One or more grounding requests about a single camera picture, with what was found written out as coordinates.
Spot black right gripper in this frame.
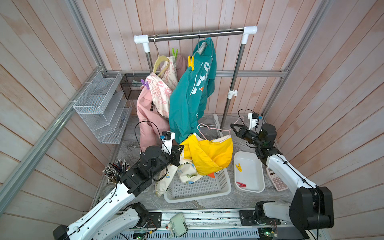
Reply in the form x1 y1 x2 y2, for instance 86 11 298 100
231 124 264 150

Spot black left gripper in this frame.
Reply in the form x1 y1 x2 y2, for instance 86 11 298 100
149 144 184 178

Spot yellow jacket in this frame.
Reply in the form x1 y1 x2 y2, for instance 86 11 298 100
181 134 234 176

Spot yellow clothespin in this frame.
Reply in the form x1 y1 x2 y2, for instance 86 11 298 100
236 164 242 172
188 56 195 71

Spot red clothespin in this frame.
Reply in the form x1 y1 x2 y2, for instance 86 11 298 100
236 182 247 188

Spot pink wire hanger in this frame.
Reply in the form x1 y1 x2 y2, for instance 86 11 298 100
197 124 232 143

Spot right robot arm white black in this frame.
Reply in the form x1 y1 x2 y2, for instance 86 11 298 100
230 124 335 239

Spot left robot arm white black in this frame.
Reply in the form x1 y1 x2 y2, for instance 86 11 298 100
53 145 184 240

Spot yellow-green plastic hanger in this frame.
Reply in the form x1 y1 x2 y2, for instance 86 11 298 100
153 56 170 77

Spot pink jacket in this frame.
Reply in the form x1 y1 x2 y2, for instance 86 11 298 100
137 87 170 151

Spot white perforated laundry basket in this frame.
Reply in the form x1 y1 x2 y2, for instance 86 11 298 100
164 169 232 204

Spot white plastic tray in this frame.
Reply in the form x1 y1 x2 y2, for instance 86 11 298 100
234 152 265 194

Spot green sweatshirt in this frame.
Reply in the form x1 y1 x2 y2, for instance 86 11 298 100
169 38 217 144

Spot floral pink white garment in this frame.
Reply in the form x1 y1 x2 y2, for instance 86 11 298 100
146 56 179 119

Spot pink white calculator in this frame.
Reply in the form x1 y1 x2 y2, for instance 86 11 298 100
266 168 289 192

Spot purple clothespin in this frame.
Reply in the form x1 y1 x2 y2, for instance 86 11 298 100
141 79 150 90

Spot red cup of pencils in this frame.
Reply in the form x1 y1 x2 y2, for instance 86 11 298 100
103 160 129 184

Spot yellow clothespin on green sweatshirt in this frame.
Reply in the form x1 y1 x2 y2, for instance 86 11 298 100
188 56 195 71

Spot metal clothes rack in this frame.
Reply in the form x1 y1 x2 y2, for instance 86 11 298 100
134 26 258 129

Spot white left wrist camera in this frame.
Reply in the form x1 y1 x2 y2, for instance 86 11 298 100
161 131 175 155

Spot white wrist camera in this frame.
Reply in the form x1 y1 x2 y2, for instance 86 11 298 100
248 113 263 131
161 131 175 155

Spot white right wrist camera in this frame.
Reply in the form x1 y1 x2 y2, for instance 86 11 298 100
248 113 263 131

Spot green-white box on rail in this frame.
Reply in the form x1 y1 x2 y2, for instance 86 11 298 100
166 213 188 238

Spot dark mesh wall basket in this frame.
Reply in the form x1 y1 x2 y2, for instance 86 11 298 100
120 73 149 101

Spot white wire mesh wall shelf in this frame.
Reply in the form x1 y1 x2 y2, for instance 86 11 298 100
74 71 132 144

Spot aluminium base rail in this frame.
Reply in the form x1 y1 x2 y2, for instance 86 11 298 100
74 208 301 240

